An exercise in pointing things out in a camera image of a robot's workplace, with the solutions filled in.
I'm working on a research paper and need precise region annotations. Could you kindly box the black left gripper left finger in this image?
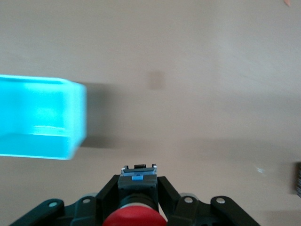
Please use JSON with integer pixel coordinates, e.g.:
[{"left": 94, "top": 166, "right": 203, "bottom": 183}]
[{"left": 8, "top": 174, "right": 120, "bottom": 226}]

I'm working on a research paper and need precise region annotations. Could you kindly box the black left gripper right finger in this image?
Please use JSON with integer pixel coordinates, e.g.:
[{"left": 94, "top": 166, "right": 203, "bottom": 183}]
[{"left": 157, "top": 176, "right": 260, "bottom": 226}]

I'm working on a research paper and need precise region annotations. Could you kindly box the red push button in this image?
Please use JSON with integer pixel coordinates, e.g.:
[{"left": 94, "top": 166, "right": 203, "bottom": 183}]
[{"left": 104, "top": 163, "right": 166, "bottom": 226}]

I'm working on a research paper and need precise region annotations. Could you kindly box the cyan plastic box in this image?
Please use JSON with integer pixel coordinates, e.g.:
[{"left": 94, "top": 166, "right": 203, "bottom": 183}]
[{"left": 0, "top": 74, "right": 88, "bottom": 161}]

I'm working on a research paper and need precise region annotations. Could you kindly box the dark brown capacitor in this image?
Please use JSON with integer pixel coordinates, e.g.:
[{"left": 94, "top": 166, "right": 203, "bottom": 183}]
[{"left": 293, "top": 161, "right": 301, "bottom": 196}]

